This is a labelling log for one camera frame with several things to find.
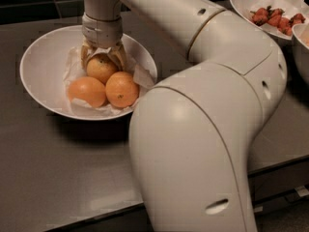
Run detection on dark drawer front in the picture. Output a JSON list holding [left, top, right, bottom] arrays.
[[47, 156, 309, 232]]

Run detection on white bowl right edge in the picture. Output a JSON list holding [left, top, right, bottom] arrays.
[[292, 24, 309, 85]]

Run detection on strawberries pile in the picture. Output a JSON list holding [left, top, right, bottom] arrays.
[[250, 6, 306, 36]]

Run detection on orange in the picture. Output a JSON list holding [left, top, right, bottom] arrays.
[[105, 72, 139, 108], [67, 76, 106, 108], [86, 53, 119, 84]]

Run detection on large white bowl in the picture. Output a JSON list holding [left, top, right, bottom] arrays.
[[20, 26, 147, 120]]

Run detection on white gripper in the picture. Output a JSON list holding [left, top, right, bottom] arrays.
[[80, 14, 127, 71]]

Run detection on white bowl with strawberries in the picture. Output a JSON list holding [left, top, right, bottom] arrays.
[[230, 0, 309, 25]]

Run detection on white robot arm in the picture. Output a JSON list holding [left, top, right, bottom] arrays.
[[82, 0, 287, 232]]

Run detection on white paper liner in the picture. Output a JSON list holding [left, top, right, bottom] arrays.
[[63, 41, 157, 120]]

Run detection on white paper under strawberries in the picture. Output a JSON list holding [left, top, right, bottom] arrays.
[[246, 0, 309, 40]]

